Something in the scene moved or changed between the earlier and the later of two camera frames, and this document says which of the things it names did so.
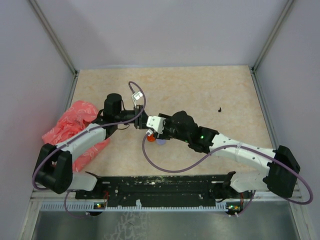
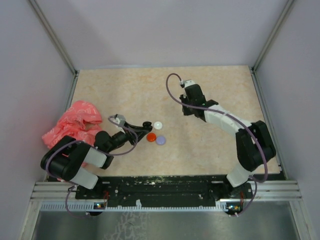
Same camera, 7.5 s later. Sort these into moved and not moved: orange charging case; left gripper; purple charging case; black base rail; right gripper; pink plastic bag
Moved: left gripper; right gripper
Not moved: black base rail; purple charging case; pink plastic bag; orange charging case
